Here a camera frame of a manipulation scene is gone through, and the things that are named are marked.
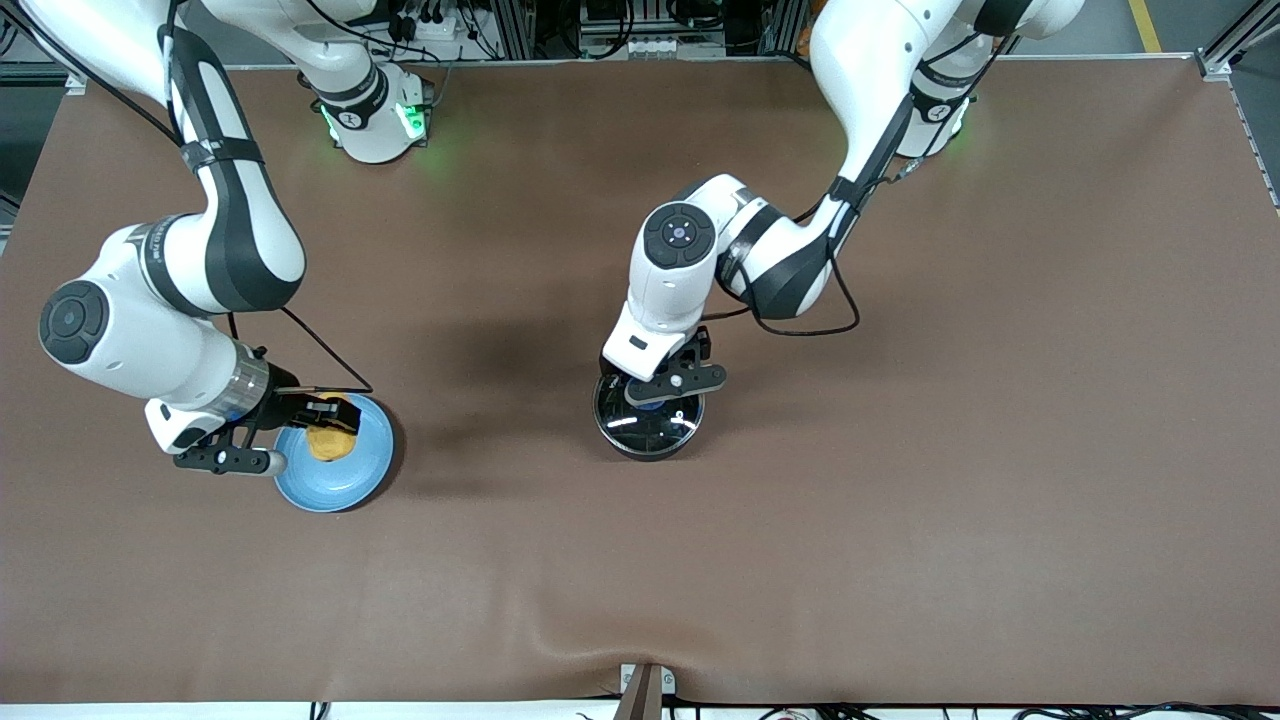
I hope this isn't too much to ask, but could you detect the yellow potato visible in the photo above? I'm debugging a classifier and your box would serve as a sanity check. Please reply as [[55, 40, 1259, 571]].
[[305, 395, 361, 463]]

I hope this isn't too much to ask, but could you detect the glass lid with blue knob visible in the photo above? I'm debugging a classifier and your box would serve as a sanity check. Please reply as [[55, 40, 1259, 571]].
[[597, 372, 703, 449]]

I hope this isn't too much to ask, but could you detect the blue plate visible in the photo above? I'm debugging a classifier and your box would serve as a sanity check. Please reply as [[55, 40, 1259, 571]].
[[273, 392, 396, 514]]

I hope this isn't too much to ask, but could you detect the power strip with black plugs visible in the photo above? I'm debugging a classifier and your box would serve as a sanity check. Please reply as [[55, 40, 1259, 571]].
[[385, 0, 471, 41]]

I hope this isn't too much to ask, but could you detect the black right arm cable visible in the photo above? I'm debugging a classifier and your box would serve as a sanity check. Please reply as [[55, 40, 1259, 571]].
[[15, 0, 376, 394]]

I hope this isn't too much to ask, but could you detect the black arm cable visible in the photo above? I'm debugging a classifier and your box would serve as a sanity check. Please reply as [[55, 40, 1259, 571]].
[[15, 0, 376, 394], [700, 30, 1001, 338]]

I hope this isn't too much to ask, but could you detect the black saucepan with blue handle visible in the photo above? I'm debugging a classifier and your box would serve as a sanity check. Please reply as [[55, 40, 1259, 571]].
[[593, 370, 706, 463]]

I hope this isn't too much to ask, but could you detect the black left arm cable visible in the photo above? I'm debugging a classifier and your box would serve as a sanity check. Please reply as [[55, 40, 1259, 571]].
[[700, 30, 1001, 338]]

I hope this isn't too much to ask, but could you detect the metal table clamp bracket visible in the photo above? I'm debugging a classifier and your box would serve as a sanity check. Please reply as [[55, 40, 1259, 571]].
[[620, 663, 676, 696]]

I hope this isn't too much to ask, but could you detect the aluminium frame post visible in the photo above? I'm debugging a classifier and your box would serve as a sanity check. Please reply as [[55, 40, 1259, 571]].
[[497, 0, 536, 61], [770, 0, 809, 56]]

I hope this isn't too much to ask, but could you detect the brown bar under bracket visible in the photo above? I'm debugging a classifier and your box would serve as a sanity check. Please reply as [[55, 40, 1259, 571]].
[[613, 665, 663, 720]]

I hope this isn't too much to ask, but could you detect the aluminium corner frame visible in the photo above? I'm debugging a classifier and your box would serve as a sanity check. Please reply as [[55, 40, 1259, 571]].
[[1195, 0, 1280, 81]]

